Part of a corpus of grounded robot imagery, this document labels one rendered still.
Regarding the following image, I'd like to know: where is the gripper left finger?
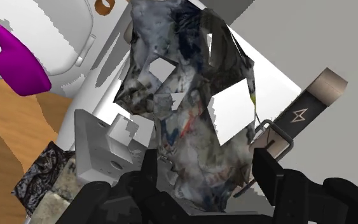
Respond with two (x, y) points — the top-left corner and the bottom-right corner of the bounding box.
(56, 148), (189, 224)

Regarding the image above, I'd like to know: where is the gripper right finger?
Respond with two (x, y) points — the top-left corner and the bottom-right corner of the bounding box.
(252, 147), (358, 224)

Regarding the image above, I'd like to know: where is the patterned robot stand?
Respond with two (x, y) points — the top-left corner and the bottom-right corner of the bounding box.
(11, 141), (87, 224)

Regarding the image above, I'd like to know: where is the brown ring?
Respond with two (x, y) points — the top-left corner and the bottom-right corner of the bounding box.
(93, 0), (116, 17)

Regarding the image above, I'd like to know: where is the crumpled grey printed paper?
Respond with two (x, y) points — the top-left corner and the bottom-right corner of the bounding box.
(113, 0), (258, 214)

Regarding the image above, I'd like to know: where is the purple spray bottle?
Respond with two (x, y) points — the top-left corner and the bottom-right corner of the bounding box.
(0, 4), (53, 97)

